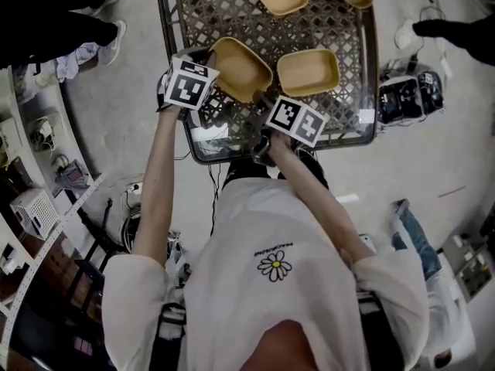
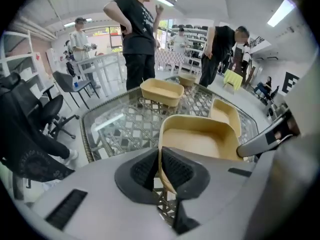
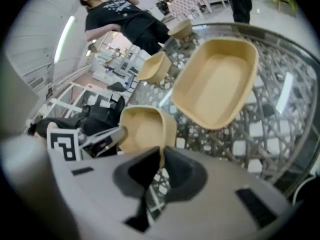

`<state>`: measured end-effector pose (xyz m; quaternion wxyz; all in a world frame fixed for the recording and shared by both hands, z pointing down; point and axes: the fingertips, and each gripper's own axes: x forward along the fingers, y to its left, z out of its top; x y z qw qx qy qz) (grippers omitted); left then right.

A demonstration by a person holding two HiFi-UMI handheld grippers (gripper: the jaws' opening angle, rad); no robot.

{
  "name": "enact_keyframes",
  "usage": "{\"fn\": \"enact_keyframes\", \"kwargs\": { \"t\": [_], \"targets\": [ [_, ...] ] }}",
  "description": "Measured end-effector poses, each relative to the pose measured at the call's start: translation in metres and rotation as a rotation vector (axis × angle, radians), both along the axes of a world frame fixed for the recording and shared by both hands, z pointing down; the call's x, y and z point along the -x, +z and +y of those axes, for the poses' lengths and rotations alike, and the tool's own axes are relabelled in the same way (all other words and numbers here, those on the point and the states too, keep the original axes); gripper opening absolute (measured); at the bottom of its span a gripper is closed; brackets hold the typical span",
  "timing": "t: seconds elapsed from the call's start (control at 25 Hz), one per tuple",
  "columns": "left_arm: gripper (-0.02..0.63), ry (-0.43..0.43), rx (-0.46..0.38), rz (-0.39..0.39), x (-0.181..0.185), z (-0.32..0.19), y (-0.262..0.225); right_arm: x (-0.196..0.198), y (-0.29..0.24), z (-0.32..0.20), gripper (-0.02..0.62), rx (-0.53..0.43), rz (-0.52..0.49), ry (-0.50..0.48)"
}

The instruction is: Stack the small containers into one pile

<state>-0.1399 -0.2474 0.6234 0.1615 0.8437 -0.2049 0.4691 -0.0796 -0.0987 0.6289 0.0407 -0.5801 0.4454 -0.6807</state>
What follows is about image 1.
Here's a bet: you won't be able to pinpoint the person's right hand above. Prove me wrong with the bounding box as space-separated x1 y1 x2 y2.
268 132 302 162

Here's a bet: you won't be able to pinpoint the white storage rack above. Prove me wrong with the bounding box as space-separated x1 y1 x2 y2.
440 206 495 305

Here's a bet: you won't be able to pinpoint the black shoulder strap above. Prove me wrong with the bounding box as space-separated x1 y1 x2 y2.
158 303 186 371
357 290 405 371

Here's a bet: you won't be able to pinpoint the white perforated basket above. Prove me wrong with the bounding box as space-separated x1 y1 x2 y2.
9 189 59 239

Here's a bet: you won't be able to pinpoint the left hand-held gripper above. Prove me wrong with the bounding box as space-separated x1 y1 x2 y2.
155 47 221 112

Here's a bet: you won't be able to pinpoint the crumpled white cloth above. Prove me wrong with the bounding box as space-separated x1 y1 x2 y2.
56 43 101 83

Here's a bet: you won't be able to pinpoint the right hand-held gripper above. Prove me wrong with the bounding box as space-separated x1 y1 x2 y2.
250 90 330 165

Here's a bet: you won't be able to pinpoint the person's left forearm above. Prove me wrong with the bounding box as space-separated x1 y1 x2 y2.
131 104 190 270

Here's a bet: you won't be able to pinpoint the black headset device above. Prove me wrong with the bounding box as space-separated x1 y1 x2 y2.
415 70 446 114

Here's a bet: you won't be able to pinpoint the black cable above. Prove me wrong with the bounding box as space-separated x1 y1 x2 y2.
207 163 218 236

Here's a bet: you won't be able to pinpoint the blue denim jeans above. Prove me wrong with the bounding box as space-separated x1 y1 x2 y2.
390 199 442 281

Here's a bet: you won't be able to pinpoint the person's black trousers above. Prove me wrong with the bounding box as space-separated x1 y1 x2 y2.
222 156 329 192

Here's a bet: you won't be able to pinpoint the white metal shelf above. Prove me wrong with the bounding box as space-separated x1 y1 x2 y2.
0 67 105 371

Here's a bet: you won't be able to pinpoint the person's white flower t-shirt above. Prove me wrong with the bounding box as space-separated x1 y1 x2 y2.
101 178 429 371

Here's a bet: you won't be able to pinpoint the person's right forearm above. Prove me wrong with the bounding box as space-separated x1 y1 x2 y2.
270 145 378 270

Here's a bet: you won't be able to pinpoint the brown lattice glass table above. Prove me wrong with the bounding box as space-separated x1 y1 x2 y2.
156 0 380 166

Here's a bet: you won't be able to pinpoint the plaid fabric pouch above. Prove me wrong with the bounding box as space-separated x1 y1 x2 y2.
56 159 92 189

